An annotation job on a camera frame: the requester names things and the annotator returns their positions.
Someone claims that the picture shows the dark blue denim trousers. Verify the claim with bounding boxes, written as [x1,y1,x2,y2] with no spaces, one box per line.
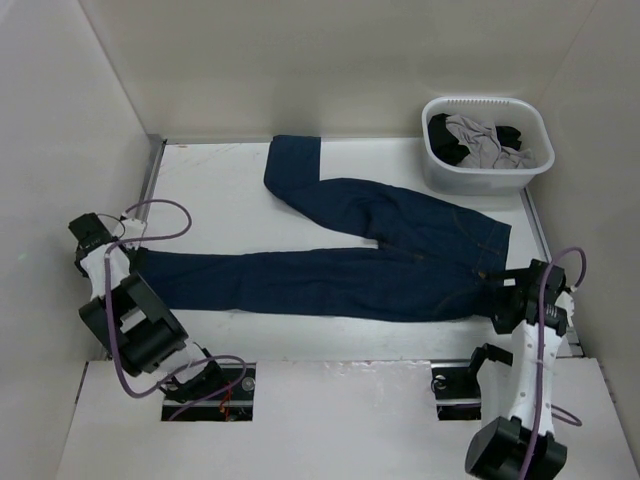
[137,135,511,322]

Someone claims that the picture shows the grey crumpled garment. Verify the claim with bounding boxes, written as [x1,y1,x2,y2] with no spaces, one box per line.
[445,115,537,170]

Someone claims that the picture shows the white plastic laundry basket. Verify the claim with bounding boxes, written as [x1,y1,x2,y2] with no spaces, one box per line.
[421,97,555,195]

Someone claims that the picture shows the black garment in basket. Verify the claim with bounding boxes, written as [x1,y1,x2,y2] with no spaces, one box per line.
[427,113,524,166]

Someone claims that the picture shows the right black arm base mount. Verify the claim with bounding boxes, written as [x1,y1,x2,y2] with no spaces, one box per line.
[430,344,513,421]

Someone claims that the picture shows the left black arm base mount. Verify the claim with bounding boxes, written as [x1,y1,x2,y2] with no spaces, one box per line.
[160,363,257,423]

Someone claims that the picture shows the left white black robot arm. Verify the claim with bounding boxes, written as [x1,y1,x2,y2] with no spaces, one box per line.
[68,213,229,404]

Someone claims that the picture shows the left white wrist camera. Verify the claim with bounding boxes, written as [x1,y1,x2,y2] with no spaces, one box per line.
[119,215,147,240]

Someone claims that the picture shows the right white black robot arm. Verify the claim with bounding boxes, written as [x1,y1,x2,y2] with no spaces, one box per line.
[463,260,568,479]

